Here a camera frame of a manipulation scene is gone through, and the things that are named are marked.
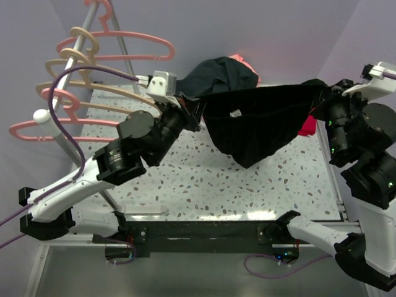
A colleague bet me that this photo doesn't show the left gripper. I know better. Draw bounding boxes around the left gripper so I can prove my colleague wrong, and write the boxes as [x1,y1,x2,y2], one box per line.
[151,90,208,165]

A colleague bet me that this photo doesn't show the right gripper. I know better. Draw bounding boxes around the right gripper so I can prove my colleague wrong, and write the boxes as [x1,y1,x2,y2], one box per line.
[309,76,373,159]

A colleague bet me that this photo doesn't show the black shorts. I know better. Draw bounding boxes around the black shorts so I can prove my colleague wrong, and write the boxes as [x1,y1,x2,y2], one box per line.
[196,79,328,168]

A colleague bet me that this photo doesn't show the pink hanger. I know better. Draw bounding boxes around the pink hanger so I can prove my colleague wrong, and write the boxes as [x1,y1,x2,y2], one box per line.
[56,30,176,62]
[8,87,124,143]

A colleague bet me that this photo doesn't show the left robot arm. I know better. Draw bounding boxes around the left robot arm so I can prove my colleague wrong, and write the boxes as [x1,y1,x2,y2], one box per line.
[19,95,205,243]

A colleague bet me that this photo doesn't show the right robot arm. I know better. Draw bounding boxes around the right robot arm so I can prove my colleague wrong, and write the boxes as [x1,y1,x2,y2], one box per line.
[264,79,395,291]

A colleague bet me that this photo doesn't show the lower beige hanger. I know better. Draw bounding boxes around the lower beige hanger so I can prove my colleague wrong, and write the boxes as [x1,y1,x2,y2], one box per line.
[35,48,161,115]

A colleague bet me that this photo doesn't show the beige hanger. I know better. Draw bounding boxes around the beige hanger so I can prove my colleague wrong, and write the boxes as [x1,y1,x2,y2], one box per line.
[45,27,155,105]
[35,48,161,115]

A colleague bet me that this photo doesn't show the top pink hanger hook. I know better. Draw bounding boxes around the top pink hanger hook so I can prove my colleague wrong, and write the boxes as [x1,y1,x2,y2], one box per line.
[83,0,112,32]

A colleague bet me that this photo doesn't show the upper beige hanger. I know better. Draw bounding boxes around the upper beige hanger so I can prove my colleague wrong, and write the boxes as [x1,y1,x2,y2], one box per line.
[45,27,155,105]

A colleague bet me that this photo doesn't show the red folded cloth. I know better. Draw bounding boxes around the red folded cloth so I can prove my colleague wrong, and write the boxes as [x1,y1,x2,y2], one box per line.
[298,116,317,137]

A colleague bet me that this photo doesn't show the dark teal garment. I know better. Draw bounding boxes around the dark teal garment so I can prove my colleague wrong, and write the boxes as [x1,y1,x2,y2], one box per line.
[176,56,259,97]

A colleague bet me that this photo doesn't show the pink garment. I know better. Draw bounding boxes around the pink garment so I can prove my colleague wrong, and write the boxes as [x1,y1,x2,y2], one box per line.
[229,54,262,85]

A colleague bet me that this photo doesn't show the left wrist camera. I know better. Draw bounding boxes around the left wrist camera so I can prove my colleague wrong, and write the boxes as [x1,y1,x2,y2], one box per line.
[137,71,179,106]

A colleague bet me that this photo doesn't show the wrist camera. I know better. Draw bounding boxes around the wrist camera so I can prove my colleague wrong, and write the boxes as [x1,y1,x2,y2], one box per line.
[342,62,395,101]
[137,71,179,106]

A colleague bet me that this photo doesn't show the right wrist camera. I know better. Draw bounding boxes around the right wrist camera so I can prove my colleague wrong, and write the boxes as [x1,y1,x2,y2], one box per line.
[342,62,395,101]

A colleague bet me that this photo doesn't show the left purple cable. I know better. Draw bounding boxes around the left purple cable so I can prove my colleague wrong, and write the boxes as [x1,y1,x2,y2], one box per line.
[0,65,149,250]

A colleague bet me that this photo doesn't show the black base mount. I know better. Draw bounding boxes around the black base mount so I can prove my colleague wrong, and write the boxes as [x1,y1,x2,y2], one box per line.
[111,221,296,257]

